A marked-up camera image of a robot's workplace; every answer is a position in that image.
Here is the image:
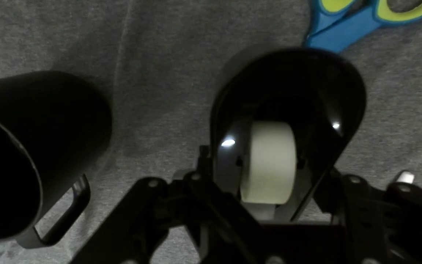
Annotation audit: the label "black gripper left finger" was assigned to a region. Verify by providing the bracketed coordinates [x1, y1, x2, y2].
[70, 143, 270, 264]

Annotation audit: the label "white dispenser tape roll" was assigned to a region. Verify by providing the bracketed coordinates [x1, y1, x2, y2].
[238, 120, 298, 207]

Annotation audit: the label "gray tablecloth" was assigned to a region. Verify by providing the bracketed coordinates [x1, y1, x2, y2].
[0, 0, 422, 264]

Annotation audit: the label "black cup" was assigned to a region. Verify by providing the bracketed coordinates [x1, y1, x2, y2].
[0, 70, 114, 251]

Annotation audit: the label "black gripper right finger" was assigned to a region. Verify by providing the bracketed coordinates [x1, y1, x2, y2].
[311, 167, 422, 264]

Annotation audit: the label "blue green scissors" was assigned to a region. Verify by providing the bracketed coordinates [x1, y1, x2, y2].
[303, 0, 422, 54]

